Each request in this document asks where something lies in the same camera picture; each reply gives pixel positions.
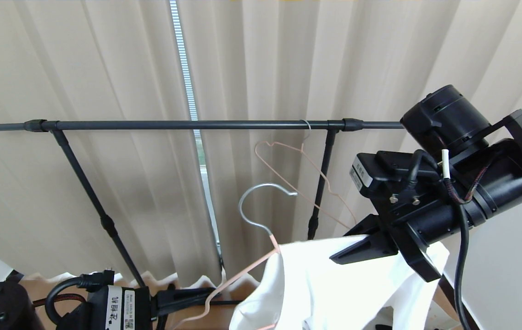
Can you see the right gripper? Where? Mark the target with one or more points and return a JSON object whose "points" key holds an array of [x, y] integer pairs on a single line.
{"points": [[435, 220]]}

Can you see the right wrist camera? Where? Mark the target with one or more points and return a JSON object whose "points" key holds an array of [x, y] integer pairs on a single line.
{"points": [[394, 174]]}

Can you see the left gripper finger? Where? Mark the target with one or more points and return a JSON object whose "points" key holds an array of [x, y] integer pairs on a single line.
{"points": [[178, 295], [174, 309]]}

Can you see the black clothes rack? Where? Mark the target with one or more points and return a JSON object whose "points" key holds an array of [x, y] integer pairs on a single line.
{"points": [[151, 124]]}

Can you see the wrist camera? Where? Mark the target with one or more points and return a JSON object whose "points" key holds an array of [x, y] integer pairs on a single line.
{"points": [[394, 174], [119, 307]]}

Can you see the pink clothes hanger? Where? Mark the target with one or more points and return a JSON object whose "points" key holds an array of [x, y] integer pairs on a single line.
{"points": [[307, 133], [241, 208]]}

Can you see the white garment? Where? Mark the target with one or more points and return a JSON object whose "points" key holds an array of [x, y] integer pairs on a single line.
{"points": [[334, 293]]}

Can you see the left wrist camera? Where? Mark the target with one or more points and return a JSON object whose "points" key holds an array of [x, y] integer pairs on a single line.
{"points": [[119, 307]]}

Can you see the beige curtain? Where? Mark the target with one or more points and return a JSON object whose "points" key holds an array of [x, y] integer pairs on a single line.
{"points": [[82, 59]]}

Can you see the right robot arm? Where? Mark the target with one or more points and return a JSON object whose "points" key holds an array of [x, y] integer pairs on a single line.
{"points": [[449, 114]]}

